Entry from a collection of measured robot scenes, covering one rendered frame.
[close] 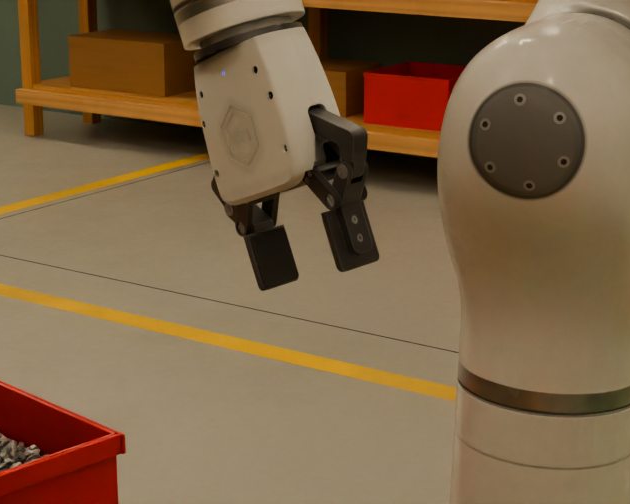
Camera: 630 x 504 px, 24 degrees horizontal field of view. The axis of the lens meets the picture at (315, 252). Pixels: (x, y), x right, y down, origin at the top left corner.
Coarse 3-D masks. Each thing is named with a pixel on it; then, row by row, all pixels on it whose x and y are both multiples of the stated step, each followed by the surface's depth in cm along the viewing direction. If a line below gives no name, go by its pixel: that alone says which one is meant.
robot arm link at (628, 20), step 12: (540, 0) 95; (552, 0) 93; (564, 0) 92; (576, 0) 92; (588, 0) 91; (600, 0) 91; (612, 0) 90; (624, 0) 90; (540, 12) 94; (552, 12) 93; (564, 12) 92; (588, 12) 91; (600, 12) 91; (612, 12) 91; (624, 12) 90; (624, 24) 90
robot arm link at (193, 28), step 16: (208, 0) 93; (224, 0) 92; (240, 0) 92; (256, 0) 93; (272, 0) 93; (288, 0) 94; (176, 16) 95; (192, 16) 94; (208, 16) 93; (224, 16) 92; (240, 16) 92; (256, 16) 92; (272, 16) 94; (288, 16) 96; (192, 32) 94; (208, 32) 93; (224, 32) 94; (240, 32) 93; (192, 48) 97
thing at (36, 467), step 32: (0, 384) 133; (0, 416) 134; (32, 416) 130; (64, 416) 127; (0, 448) 130; (32, 448) 129; (64, 448) 127; (96, 448) 120; (0, 480) 114; (32, 480) 116; (64, 480) 119; (96, 480) 121
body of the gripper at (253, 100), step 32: (256, 32) 93; (288, 32) 93; (224, 64) 95; (256, 64) 92; (288, 64) 92; (320, 64) 94; (224, 96) 95; (256, 96) 93; (288, 96) 92; (320, 96) 93; (224, 128) 96; (256, 128) 93; (288, 128) 91; (224, 160) 97; (256, 160) 94; (288, 160) 92; (320, 160) 94; (224, 192) 98; (256, 192) 95
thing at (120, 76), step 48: (336, 0) 614; (384, 0) 601; (432, 0) 588; (480, 0) 580; (528, 0) 569; (96, 48) 712; (144, 48) 696; (48, 96) 722; (96, 96) 710; (144, 96) 698; (192, 96) 698; (336, 96) 641; (384, 96) 620; (432, 96) 608; (384, 144) 616; (432, 144) 603
